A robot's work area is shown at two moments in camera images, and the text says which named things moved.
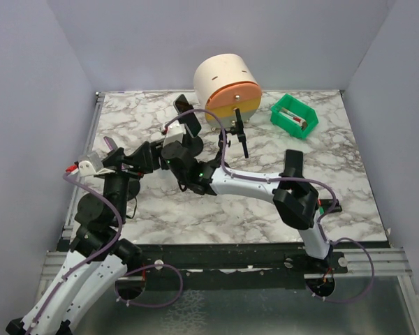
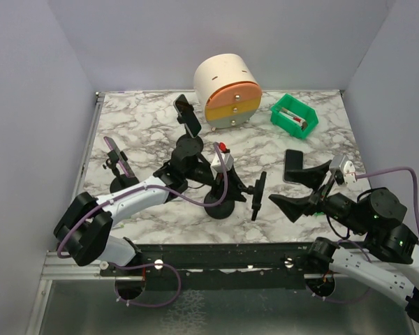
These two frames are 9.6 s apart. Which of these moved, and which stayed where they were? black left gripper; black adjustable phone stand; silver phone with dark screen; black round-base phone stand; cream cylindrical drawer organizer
Moved: black left gripper; black adjustable phone stand
Stayed: black round-base phone stand; silver phone with dark screen; cream cylindrical drawer organizer
